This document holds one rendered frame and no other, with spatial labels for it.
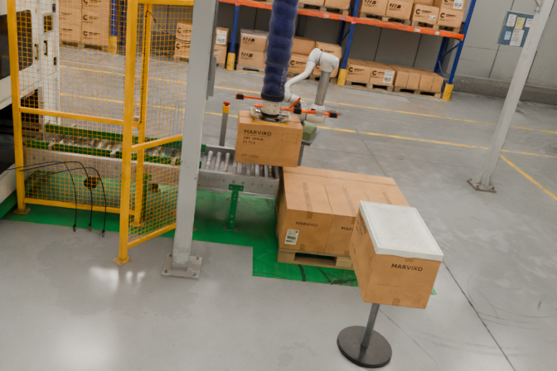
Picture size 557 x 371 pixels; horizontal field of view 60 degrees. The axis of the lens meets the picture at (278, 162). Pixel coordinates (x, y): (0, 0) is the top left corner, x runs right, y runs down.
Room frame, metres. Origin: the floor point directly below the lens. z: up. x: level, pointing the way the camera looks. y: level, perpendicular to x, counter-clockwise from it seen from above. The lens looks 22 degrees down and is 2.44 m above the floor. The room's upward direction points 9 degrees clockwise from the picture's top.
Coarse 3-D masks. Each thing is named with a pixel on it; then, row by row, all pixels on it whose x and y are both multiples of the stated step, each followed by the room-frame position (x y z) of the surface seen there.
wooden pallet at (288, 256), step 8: (280, 248) 3.69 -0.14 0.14; (280, 256) 3.70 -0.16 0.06; (288, 256) 3.70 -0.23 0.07; (296, 256) 3.80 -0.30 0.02; (336, 256) 3.75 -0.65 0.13; (344, 256) 3.75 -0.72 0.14; (304, 264) 3.72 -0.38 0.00; (312, 264) 3.73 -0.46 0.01; (320, 264) 3.74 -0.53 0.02; (328, 264) 3.76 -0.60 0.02; (336, 264) 3.75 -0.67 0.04; (344, 264) 3.76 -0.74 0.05; (352, 264) 3.82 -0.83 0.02
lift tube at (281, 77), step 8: (280, 16) 4.35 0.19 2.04; (264, 72) 4.42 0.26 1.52; (272, 72) 4.36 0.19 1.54; (280, 72) 4.36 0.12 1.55; (264, 80) 4.39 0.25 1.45; (272, 80) 4.36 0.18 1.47; (280, 80) 4.36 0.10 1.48; (264, 88) 4.38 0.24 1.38; (272, 88) 4.35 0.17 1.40; (280, 88) 4.38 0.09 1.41
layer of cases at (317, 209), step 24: (288, 168) 4.59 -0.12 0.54; (312, 168) 4.70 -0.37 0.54; (288, 192) 4.02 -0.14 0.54; (312, 192) 4.11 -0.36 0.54; (336, 192) 4.20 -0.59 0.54; (360, 192) 4.29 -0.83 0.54; (384, 192) 4.38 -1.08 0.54; (288, 216) 3.70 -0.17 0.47; (312, 216) 3.72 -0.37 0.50; (336, 216) 3.74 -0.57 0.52; (288, 240) 3.70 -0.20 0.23; (312, 240) 3.72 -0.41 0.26; (336, 240) 3.75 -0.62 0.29
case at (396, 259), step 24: (360, 216) 2.98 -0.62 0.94; (384, 216) 2.89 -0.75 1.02; (408, 216) 2.95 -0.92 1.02; (360, 240) 2.85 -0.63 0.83; (384, 240) 2.57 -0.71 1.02; (408, 240) 2.61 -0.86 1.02; (432, 240) 2.67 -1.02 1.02; (360, 264) 2.72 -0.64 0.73; (384, 264) 2.48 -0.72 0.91; (408, 264) 2.49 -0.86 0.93; (432, 264) 2.51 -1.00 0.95; (360, 288) 2.60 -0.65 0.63; (384, 288) 2.49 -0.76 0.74; (408, 288) 2.50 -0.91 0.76; (432, 288) 2.51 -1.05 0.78
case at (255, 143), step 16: (240, 112) 4.56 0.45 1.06; (240, 128) 4.24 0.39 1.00; (256, 128) 4.26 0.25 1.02; (272, 128) 4.28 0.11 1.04; (288, 128) 4.31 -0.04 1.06; (240, 144) 4.24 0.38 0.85; (256, 144) 4.26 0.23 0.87; (272, 144) 4.29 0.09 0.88; (288, 144) 4.31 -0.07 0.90; (240, 160) 4.24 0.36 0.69; (256, 160) 4.27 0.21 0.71; (272, 160) 4.29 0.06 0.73; (288, 160) 4.31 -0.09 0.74
